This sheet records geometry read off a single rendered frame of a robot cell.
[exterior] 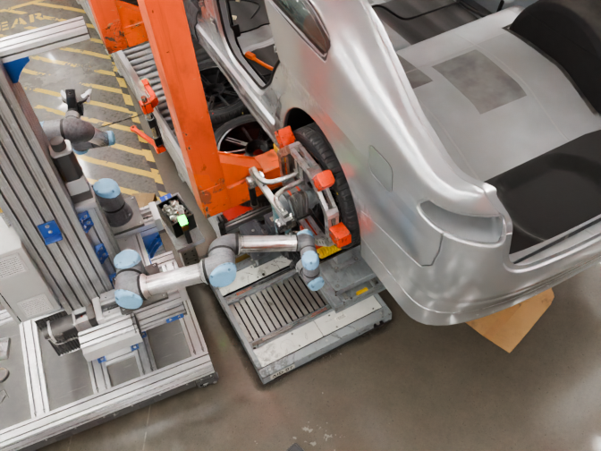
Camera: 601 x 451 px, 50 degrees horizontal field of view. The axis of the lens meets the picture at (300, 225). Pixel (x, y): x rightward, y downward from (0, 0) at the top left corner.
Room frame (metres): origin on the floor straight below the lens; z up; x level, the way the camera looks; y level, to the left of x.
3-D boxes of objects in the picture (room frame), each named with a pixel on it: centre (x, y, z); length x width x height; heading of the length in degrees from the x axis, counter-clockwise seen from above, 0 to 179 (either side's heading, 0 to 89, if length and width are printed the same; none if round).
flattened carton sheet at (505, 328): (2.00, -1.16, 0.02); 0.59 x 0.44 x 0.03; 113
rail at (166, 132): (3.79, 0.93, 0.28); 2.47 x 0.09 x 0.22; 23
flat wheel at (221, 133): (3.11, 0.22, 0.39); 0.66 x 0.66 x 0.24
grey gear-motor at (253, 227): (2.54, 0.15, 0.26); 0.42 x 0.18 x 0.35; 113
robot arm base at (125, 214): (2.33, 0.93, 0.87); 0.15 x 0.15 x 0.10
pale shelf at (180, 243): (2.60, 0.71, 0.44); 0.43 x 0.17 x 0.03; 23
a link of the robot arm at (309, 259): (1.79, -0.02, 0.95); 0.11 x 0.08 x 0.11; 3
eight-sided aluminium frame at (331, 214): (2.29, -0.06, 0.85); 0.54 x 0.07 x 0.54; 23
